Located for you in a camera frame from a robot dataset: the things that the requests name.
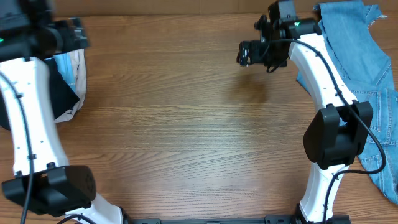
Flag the black t-shirt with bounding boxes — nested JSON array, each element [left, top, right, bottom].
[[0, 57, 80, 131]]

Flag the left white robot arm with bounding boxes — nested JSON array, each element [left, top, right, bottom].
[[1, 0, 131, 223]]

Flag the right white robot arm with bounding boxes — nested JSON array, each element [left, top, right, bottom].
[[236, 1, 373, 223]]

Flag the folded light blue garment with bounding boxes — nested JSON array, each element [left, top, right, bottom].
[[45, 53, 76, 92]]

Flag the folded beige garment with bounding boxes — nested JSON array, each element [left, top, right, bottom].
[[55, 49, 87, 123]]

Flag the blue denim jeans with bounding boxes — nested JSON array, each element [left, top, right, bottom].
[[314, 1, 397, 203]]

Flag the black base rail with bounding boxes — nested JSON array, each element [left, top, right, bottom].
[[124, 214, 352, 224]]

